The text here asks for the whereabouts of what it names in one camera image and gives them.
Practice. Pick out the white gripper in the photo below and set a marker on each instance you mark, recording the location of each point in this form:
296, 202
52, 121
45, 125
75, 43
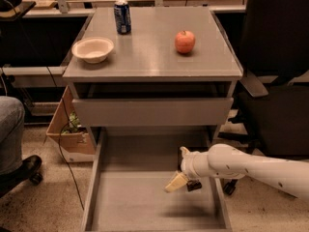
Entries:
187, 165

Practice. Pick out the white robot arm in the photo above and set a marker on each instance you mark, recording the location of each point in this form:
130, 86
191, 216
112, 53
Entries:
226, 162

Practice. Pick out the open grey middle drawer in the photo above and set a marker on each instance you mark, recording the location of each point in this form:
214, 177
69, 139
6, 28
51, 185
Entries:
126, 192

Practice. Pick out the grey drawer cabinet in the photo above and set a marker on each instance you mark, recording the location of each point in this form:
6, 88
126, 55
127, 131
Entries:
145, 64

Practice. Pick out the grey top drawer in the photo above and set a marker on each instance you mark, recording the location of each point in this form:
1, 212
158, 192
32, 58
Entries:
152, 112

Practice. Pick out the cardboard box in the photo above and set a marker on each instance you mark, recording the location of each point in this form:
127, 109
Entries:
64, 131

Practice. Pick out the red apple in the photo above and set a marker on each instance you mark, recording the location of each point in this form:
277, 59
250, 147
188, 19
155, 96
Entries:
184, 42

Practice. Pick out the black office chair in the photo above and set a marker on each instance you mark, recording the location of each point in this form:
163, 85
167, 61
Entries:
273, 48

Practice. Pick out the white paper bowl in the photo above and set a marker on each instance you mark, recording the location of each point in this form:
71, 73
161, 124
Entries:
92, 50

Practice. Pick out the black chair caster left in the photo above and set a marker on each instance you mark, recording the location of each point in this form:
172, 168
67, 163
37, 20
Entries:
36, 178

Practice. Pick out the blue soda can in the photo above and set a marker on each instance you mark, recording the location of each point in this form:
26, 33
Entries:
122, 17

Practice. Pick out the black shoe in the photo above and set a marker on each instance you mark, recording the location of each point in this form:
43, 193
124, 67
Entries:
29, 167

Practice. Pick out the person leg in jeans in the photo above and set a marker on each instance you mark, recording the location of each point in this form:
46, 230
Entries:
11, 130

